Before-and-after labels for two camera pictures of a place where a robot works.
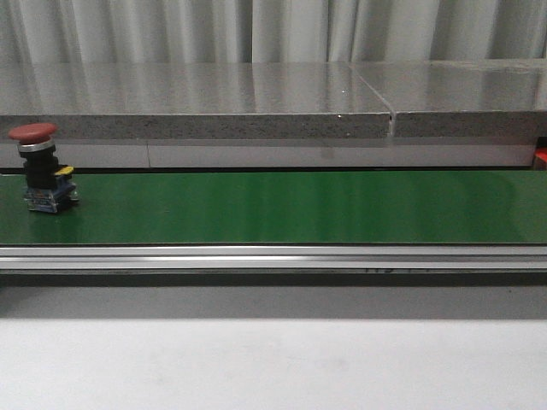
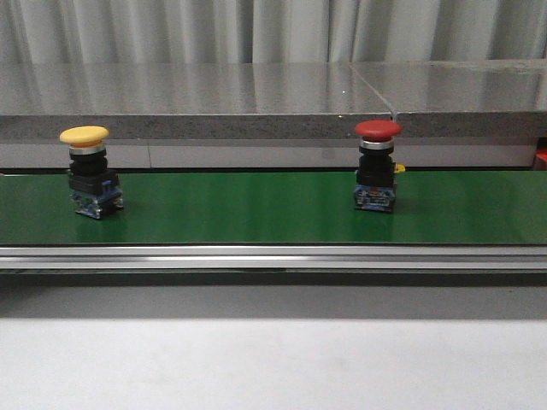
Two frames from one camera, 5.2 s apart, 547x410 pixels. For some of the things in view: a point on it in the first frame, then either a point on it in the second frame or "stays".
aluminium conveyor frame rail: [275, 257] stays
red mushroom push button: [49, 186] → [375, 188]
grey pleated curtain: [114, 32] stays
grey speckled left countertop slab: [192, 100] stays
